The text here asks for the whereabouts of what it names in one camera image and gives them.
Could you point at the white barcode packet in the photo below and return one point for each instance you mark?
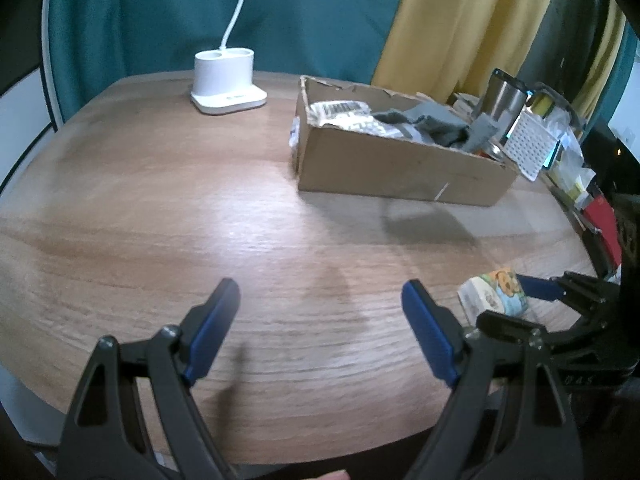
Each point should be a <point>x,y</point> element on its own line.
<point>345,115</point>

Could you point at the steel tumbler with black lid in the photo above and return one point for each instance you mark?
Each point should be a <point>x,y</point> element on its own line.
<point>500,100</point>

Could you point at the white desk lamp base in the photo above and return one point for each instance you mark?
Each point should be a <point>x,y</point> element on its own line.
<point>227,82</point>

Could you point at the yellow curtain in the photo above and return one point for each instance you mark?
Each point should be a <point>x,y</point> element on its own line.
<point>465,25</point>

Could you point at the white perforated plastic basket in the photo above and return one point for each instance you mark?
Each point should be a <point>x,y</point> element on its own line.
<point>530,147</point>

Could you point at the grey cloth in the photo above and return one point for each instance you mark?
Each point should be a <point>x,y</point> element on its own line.
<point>440,125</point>

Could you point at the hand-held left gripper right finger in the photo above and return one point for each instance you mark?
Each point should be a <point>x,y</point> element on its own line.
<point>430,332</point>

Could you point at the teal curtain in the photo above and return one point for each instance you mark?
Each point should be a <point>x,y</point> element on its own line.
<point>175,15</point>

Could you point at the red flat object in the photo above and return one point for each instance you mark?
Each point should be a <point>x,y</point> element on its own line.
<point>602,225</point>

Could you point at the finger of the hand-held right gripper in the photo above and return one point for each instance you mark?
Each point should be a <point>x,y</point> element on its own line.
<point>537,287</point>
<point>510,322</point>

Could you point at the brown cardboard box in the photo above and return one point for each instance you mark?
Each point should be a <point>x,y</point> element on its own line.
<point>390,170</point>

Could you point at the person's left hand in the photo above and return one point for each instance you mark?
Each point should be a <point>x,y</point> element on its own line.
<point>336,476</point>

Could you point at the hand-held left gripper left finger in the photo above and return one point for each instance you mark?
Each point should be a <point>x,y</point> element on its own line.
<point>210,332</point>

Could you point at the metal tin can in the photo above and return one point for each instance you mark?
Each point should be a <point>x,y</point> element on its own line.
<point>494,151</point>

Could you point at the yellow sponge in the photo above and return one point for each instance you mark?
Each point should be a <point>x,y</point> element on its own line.
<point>542,105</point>

